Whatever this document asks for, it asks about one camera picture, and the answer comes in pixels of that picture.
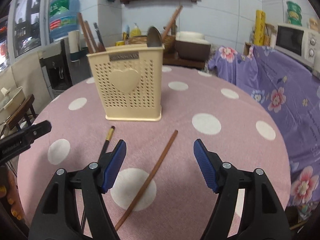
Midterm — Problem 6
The water dispenser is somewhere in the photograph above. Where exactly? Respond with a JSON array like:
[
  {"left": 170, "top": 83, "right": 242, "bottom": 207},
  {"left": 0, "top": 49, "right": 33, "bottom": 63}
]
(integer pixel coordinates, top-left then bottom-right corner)
[{"left": 39, "top": 37, "right": 91, "bottom": 92}]

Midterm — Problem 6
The yellow detergent bottle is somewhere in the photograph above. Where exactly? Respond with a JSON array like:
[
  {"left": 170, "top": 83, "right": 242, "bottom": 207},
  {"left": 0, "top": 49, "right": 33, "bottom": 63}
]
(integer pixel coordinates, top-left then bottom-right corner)
[{"left": 130, "top": 23, "right": 142, "bottom": 37}]

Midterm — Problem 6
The brown wooden chopstick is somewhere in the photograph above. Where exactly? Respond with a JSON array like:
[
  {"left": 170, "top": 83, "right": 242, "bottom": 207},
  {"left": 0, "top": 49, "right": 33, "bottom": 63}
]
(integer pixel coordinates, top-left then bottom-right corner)
[
  {"left": 162, "top": 5, "right": 183, "bottom": 41},
  {"left": 85, "top": 21, "right": 99, "bottom": 53},
  {"left": 114, "top": 130, "right": 178, "bottom": 231},
  {"left": 78, "top": 12, "right": 93, "bottom": 54}
]

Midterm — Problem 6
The left hand orange glove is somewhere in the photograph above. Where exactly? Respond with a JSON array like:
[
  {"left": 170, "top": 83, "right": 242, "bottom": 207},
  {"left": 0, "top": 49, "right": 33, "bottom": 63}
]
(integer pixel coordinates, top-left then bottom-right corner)
[{"left": 1, "top": 165, "right": 25, "bottom": 220}]

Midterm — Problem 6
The pink polka dot tablecloth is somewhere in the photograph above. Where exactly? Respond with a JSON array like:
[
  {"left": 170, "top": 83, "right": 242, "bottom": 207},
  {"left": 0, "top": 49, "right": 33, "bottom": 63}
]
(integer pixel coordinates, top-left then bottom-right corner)
[{"left": 17, "top": 67, "right": 291, "bottom": 239}]

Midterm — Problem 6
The purple floral cloth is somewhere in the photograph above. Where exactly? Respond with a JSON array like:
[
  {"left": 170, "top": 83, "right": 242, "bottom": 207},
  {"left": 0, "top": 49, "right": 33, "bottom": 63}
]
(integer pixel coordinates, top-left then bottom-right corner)
[{"left": 207, "top": 46, "right": 319, "bottom": 220}]

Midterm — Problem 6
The cream plastic utensil holder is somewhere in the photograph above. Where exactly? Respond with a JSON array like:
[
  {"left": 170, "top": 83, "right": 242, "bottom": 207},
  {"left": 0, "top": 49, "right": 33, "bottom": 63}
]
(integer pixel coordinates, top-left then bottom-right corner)
[{"left": 87, "top": 44, "right": 164, "bottom": 121}]

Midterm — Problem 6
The yellow roll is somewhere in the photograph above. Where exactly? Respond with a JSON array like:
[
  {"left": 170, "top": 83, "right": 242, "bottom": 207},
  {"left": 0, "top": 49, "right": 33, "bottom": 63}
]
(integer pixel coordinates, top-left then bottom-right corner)
[{"left": 253, "top": 10, "right": 266, "bottom": 46}]

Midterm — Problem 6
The wooden side table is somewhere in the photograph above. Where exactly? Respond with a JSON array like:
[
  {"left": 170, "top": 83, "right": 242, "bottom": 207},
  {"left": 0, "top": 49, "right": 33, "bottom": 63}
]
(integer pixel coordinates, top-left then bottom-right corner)
[{"left": 163, "top": 53, "right": 205, "bottom": 70}]

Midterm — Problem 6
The white microwave oven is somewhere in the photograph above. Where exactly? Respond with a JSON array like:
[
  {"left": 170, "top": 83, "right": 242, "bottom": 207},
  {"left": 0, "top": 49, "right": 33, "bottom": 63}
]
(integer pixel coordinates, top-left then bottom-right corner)
[{"left": 274, "top": 23, "right": 319, "bottom": 71}]

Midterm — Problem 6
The blue water jug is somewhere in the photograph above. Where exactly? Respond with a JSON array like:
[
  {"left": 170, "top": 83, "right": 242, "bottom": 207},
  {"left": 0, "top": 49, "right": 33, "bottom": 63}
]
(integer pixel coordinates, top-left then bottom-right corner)
[{"left": 49, "top": 0, "right": 80, "bottom": 41}]

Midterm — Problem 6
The brown white rice cooker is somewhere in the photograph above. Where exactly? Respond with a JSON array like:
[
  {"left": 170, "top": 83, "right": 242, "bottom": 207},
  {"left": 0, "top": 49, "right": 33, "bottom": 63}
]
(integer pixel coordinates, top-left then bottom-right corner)
[{"left": 175, "top": 31, "right": 212, "bottom": 61}]

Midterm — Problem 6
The metal spoon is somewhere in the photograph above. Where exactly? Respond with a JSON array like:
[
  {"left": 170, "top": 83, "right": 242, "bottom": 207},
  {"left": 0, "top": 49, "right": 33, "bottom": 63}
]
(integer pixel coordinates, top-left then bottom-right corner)
[{"left": 146, "top": 26, "right": 163, "bottom": 47}]

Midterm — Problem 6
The black gold-tipped chopstick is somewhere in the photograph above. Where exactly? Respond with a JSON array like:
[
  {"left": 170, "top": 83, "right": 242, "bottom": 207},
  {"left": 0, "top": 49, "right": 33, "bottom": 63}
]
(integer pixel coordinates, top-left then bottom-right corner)
[
  {"left": 80, "top": 126, "right": 116, "bottom": 233},
  {"left": 93, "top": 22, "right": 105, "bottom": 52}
]

